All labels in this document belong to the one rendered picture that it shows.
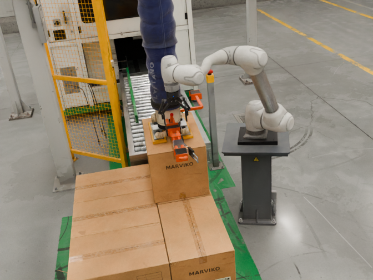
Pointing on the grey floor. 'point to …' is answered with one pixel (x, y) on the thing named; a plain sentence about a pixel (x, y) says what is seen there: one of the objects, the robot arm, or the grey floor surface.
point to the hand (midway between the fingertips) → (175, 120)
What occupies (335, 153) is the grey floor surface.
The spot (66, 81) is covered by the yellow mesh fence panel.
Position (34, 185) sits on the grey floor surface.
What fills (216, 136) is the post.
